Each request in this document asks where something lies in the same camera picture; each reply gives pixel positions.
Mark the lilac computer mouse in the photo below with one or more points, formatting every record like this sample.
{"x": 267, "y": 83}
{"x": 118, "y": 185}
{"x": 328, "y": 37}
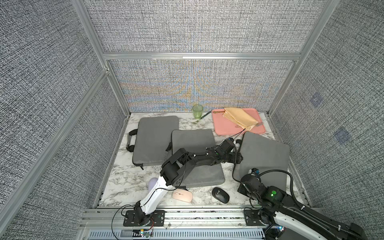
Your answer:
{"x": 152, "y": 182}

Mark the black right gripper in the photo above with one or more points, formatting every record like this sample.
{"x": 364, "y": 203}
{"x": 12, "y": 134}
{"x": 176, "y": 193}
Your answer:
{"x": 240, "y": 188}

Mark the aluminium front rail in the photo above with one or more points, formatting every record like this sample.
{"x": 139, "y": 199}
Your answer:
{"x": 181, "y": 223}

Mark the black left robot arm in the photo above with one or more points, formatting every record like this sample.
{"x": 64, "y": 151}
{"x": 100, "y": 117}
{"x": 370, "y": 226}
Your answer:
{"x": 177, "y": 168}

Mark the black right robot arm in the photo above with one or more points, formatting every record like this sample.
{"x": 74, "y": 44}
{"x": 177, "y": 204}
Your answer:
{"x": 279, "y": 211}

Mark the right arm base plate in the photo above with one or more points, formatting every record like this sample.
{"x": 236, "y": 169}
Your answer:
{"x": 252, "y": 217}

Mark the tan folded cloth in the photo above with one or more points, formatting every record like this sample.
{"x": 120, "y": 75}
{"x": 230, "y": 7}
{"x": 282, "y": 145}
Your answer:
{"x": 240, "y": 118}

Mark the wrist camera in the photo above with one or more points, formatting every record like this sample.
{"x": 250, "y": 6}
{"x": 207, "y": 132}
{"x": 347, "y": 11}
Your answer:
{"x": 255, "y": 171}
{"x": 237, "y": 143}

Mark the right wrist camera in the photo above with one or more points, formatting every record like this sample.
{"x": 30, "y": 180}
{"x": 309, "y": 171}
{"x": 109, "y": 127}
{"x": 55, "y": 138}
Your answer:
{"x": 255, "y": 171}

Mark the pink computer mouse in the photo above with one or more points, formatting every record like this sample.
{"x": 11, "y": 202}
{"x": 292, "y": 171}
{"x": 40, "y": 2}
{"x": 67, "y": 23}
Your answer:
{"x": 182, "y": 195}

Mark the black computer mouse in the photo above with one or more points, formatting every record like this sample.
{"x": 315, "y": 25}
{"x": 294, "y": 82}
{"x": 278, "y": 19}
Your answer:
{"x": 220, "y": 195}

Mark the pink tray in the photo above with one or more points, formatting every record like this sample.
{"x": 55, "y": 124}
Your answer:
{"x": 223, "y": 126}

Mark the green plastic cup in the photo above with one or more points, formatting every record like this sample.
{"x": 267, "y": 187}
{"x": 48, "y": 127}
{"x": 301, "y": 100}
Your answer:
{"x": 197, "y": 111}

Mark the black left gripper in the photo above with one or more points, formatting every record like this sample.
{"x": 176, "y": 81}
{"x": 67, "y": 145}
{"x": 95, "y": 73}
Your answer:
{"x": 236, "y": 159}

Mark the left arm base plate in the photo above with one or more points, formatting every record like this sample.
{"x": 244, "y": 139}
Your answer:
{"x": 156, "y": 217}

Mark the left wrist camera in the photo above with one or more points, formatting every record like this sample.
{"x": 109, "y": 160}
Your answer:
{"x": 237, "y": 143}

